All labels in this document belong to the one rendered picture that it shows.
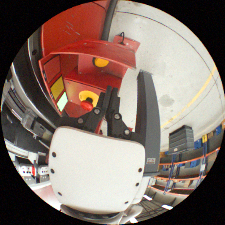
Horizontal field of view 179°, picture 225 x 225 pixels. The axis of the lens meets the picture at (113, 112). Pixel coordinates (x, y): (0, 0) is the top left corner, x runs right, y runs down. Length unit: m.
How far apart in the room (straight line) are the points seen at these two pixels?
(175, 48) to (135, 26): 0.47
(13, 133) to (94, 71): 0.99
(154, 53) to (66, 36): 0.83
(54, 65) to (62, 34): 0.18
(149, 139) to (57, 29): 0.65
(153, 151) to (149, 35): 0.98
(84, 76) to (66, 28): 0.23
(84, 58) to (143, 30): 0.79
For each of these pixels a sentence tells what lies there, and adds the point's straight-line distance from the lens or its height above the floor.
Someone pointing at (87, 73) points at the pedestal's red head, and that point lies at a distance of 0.24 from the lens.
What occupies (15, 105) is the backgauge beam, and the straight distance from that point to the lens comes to 0.65.
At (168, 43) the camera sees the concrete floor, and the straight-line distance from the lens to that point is 0.99.
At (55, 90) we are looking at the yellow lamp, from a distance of 0.21.
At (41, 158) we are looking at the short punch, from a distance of 0.63.
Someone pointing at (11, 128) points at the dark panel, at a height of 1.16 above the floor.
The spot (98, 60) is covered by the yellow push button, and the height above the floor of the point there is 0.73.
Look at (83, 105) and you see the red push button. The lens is 0.22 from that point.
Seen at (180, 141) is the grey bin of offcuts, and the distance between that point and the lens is 2.41.
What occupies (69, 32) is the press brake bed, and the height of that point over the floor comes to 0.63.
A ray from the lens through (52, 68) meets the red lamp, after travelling 0.18.
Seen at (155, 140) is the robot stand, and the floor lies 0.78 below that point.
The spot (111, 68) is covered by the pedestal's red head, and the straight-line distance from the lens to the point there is 0.24.
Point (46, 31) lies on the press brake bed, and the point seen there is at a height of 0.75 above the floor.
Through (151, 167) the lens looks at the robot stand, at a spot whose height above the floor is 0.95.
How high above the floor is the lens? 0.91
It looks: 32 degrees down
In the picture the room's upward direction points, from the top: 165 degrees counter-clockwise
